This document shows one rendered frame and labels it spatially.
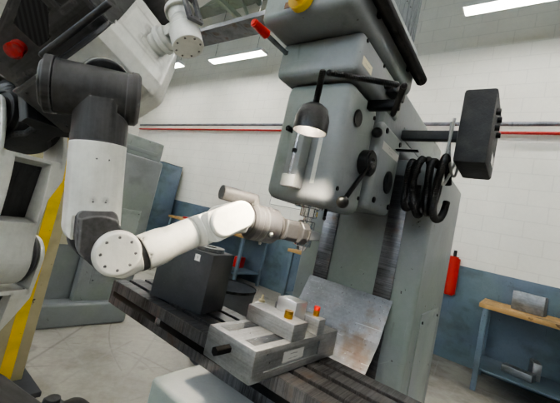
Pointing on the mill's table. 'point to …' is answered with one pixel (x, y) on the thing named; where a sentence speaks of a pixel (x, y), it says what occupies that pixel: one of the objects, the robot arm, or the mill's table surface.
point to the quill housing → (327, 148)
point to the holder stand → (195, 279)
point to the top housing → (337, 21)
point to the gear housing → (340, 60)
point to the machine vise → (267, 348)
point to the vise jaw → (277, 321)
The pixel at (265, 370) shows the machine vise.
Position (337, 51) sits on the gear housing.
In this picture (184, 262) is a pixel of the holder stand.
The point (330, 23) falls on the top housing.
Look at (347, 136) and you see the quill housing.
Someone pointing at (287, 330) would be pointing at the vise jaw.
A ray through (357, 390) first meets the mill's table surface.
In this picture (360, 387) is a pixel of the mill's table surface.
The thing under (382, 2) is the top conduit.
